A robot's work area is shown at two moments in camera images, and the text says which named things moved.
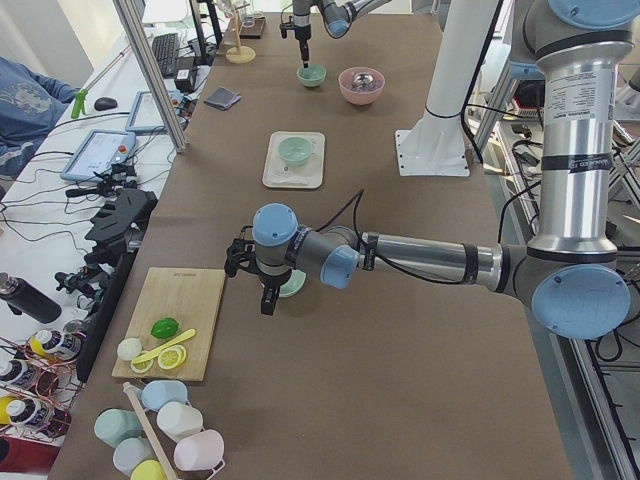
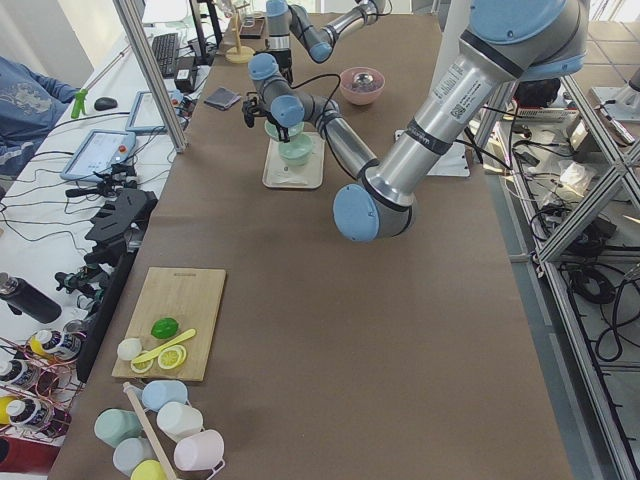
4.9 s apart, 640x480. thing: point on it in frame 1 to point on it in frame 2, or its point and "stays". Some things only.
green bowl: x=293 y=285 to x=272 y=130
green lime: x=164 y=328 stays
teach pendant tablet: x=98 y=152 stays
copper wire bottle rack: x=40 y=383 stays
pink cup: x=200 y=452 stays
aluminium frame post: x=128 y=12 stays
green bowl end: x=313 y=76 to x=297 y=150
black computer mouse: x=105 y=103 stays
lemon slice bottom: x=142 y=366 stays
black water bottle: x=23 y=298 stays
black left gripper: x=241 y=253 to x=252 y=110
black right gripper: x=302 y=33 to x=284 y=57
